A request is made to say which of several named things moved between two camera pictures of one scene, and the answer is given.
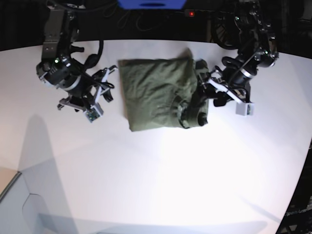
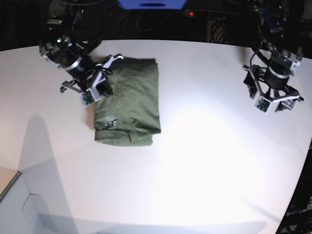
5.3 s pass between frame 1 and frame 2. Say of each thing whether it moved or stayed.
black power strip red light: stayed
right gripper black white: moved
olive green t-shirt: moved
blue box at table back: stayed
